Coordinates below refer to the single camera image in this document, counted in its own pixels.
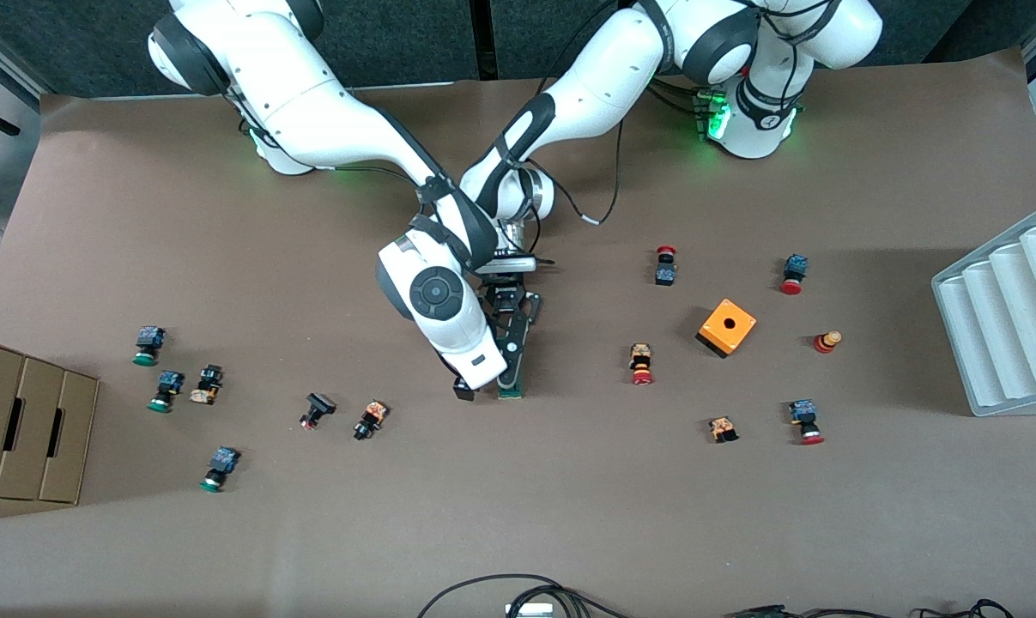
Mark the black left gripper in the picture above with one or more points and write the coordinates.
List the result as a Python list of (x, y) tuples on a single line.
[(506, 299)]

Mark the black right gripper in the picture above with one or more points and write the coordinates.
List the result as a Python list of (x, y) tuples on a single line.
[(463, 390)]

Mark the green terminal block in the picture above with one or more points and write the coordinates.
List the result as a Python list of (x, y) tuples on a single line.
[(519, 382)]

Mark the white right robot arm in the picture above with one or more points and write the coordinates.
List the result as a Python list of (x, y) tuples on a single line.
[(329, 120)]

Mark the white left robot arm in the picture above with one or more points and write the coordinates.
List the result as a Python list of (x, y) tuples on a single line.
[(586, 86)]

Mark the black selector orange contact block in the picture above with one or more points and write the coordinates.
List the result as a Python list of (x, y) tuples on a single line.
[(370, 419)]

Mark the red button orange contact block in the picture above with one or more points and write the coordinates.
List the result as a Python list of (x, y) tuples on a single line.
[(641, 363)]

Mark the red button black contact block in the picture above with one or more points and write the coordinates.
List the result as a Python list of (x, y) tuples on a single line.
[(665, 270)]

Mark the small orange contact block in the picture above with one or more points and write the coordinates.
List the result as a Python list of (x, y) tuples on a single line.
[(723, 428)]

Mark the green pushbutton blue contact block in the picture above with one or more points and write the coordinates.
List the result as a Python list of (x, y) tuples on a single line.
[(148, 345), (219, 469), (166, 390)]

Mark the red mushroom button blue block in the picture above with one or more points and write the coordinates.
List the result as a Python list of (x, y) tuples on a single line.
[(806, 421), (794, 274)]

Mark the red mushroom head tan stem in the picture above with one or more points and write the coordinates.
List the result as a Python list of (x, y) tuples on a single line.
[(826, 341)]

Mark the brown cardboard divider box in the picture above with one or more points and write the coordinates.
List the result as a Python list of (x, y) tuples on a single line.
[(28, 429)]

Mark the white ridged plastic tray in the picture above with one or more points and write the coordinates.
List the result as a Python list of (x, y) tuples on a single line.
[(1007, 343)]

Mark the orange button enclosure box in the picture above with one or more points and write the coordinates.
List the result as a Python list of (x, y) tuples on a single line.
[(715, 330)]

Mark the black switch orange contact block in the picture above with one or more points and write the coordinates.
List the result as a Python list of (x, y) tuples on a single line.
[(206, 384)]

